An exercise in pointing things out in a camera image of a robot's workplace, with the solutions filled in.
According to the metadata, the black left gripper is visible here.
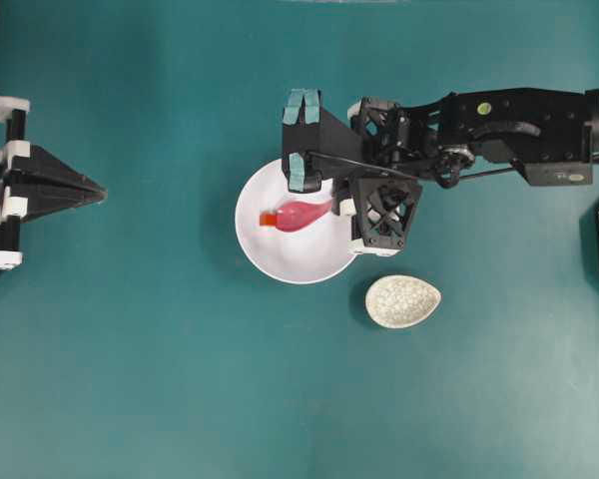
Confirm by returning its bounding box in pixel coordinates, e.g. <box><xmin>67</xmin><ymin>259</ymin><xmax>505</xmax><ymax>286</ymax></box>
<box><xmin>0</xmin><ymin>96</ymin><xmax>106</xmax><ymax>270</ymax></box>

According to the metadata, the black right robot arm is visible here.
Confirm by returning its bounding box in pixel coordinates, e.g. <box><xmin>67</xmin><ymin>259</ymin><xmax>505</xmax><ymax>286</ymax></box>
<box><xmin>282</xmin><ymin>88</ymin><xmax>599</xmax><ymax>256</ymax></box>

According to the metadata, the speckled egg-shaped dish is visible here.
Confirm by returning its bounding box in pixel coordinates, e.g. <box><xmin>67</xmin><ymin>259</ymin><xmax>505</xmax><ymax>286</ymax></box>
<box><xmin>364</xmin><ymin>274</ymin><xmax>442</xmax><ymax>329</ymax></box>

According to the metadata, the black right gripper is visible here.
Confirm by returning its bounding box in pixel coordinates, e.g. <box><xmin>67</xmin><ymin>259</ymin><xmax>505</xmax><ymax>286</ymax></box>
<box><xmin>282</xmin><ymin>89</ymin><xmax>439</xmax><ymax>257</ymax></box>

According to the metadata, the black cable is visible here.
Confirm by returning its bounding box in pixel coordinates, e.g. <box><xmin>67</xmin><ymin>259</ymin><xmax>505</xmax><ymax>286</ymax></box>
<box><xmin>306</xmin><ymin>151</ymin><xmax>525</xmax><ymax>182</ymax></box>

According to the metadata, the small red block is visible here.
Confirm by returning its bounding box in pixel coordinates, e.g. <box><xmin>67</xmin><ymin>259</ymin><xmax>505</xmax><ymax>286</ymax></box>
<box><xmin>259</xmin><ymin>212</ymin><xmax>278</xmax><ymax>228</ymax></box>

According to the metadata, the white round bowl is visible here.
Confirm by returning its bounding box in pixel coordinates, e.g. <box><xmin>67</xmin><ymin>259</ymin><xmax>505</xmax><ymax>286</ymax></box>
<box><xmin>235</xmin><ymin>159</ymin><xmax>355</xmax><ymax>284</ymax></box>

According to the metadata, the pink translucent spoon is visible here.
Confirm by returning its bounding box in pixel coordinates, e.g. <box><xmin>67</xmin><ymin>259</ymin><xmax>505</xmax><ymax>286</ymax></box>
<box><xmin>275</xmin><ymin>200</ymin><xmax>333</xmax><ymax>233</ymax></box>

